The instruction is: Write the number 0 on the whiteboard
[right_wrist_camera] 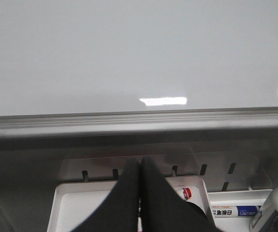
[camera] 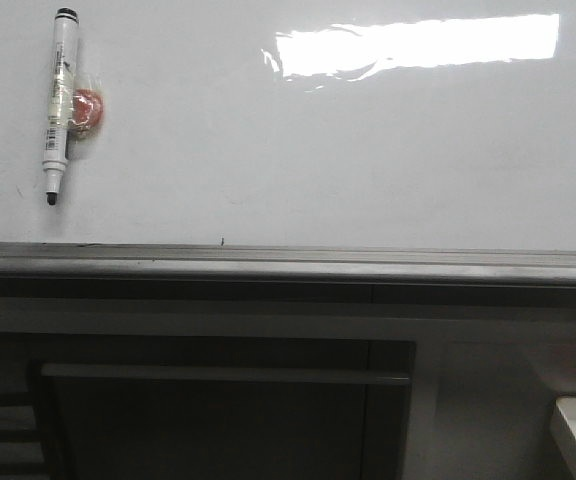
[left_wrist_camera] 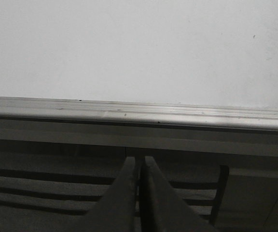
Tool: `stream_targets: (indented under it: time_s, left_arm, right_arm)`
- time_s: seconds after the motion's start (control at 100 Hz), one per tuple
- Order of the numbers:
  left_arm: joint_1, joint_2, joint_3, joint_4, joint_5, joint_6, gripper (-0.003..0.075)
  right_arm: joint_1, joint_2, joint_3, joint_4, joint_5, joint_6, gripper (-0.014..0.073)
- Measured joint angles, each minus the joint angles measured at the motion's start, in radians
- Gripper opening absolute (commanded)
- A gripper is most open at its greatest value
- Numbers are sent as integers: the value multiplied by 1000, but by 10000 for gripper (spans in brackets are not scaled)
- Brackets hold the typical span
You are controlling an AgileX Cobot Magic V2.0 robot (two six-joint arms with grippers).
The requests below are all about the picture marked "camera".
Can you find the white whiteboard marker pen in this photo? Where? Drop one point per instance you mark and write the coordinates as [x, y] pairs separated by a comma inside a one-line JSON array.
[[60, 105]]

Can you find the large white whiteboard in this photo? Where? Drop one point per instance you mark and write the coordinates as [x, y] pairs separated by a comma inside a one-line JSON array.
[[397, 124]]

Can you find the dark cabinet panel with rail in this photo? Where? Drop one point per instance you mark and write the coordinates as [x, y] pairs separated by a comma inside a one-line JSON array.
[[224, 408]]

